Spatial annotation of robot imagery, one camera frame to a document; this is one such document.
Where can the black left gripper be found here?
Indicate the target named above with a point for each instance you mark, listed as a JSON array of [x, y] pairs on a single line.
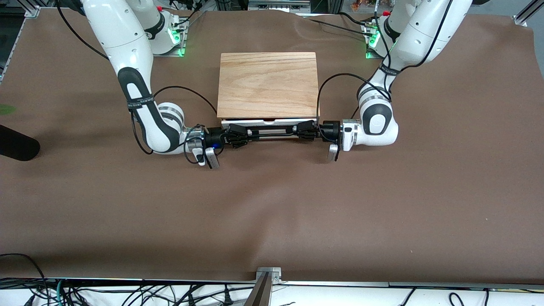
[[330, 130]]

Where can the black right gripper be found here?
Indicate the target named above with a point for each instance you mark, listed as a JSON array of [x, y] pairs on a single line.
[[214, 137]]

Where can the white front wooden drawer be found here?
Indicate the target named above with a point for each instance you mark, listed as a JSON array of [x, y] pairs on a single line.
[[238, 122]]

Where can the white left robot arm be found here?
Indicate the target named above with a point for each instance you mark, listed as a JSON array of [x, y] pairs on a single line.
[[374, 127]]

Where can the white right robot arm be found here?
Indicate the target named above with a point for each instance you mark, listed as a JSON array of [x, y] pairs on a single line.
[[127, 42]]

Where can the light wooden drawer cabinet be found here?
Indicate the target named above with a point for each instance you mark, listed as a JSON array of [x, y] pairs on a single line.
[[267, 85]]

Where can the brown table cover sheet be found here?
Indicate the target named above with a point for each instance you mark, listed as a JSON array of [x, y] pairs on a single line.
[[272, 204]]

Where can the grey equipment box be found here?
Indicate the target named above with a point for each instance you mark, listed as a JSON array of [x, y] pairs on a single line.
[[278, 6]]

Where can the orange patterned item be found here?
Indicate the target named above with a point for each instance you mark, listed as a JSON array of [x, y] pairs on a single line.
[[361, 5]]

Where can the black rounded object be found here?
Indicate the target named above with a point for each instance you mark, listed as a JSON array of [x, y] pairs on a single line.
[[17, 146]]

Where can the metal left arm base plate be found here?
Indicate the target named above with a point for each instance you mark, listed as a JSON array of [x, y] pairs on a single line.
[[369, 54]]

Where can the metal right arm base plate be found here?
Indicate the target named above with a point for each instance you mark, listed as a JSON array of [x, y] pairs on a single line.
[[180, 40]]

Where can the aluminium table edge rail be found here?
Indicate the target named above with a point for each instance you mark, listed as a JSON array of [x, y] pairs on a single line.
[[340, 283]]

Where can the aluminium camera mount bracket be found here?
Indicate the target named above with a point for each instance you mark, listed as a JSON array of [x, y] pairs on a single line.
[[263, 293]]

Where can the aluminium frame profile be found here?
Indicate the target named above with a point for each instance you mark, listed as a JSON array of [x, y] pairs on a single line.
[[29, 10], [529, 10]]

